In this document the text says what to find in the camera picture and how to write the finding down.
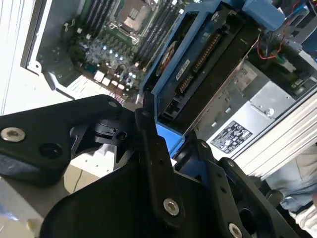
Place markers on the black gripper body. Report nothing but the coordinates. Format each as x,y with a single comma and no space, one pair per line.
104,213

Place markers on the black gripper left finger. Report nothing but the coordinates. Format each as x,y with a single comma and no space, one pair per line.
37,129

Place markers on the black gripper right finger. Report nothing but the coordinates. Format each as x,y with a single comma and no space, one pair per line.
218,178

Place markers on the hard disk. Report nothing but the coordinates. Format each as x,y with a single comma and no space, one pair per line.
223,74

